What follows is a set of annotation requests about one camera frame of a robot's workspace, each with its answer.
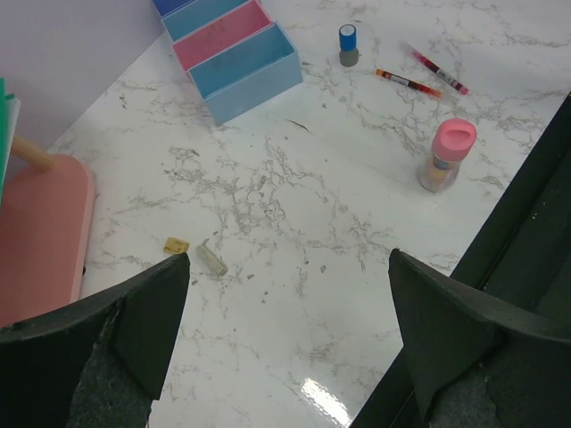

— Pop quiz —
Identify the pink lid clear jar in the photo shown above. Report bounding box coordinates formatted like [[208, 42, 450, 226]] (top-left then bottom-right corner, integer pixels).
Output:
[[418, 119, 476, 193]]

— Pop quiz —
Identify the pink marker pen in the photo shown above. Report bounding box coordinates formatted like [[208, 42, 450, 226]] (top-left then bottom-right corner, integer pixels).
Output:
[[401, 42, 469, 95]]

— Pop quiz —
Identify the pink three tier shelf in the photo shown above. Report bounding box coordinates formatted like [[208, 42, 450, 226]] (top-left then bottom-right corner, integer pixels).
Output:
[[1, 136, 95, 326]]

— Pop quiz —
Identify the purple drawer box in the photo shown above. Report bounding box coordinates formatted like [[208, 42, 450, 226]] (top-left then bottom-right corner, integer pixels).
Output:
[[153, 0, 194, 18]]

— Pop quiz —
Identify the light blue end drawer box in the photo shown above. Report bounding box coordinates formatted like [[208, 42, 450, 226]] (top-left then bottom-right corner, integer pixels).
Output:
[[188, 23, 302, 125]]

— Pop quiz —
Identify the blue cap glue bottle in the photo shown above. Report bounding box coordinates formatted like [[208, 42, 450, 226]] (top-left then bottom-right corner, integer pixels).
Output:
[[338, 23, 360, 67]]

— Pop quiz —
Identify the green folder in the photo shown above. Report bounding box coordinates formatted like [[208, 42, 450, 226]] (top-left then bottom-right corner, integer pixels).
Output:
[[0, 78, 21, 195]]

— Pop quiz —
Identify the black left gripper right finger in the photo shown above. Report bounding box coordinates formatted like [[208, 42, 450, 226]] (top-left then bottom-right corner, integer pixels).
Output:
[[389, 250, 570, 427]]

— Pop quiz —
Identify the small yellow eraser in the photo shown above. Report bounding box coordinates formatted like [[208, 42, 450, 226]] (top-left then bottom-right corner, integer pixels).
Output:
[[163, 237, 190, 254]]

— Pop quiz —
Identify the orange marker pen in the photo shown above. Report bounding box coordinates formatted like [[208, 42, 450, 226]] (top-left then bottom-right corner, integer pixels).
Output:
[[375, 69, 443, 99]]

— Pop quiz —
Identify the beige stapler remover piece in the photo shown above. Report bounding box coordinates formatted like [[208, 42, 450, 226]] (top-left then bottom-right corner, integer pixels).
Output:
[[196, 239, 228, 276]]

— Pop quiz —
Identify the pink drawer box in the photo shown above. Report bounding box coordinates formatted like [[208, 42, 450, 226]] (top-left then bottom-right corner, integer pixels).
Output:
[[172, 23, 271, 71]]

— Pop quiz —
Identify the black table edge rail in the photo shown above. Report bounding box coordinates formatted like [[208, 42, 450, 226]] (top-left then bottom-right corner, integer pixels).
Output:
[[353, 102, 570, 427]]

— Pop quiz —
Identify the light blue middle drawer box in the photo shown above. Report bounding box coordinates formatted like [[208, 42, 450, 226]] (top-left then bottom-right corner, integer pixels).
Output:
[[161, 1, 273, 42]]

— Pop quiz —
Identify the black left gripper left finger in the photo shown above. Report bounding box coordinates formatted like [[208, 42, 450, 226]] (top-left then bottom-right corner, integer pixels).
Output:
[[1, 253, 191, 427]]

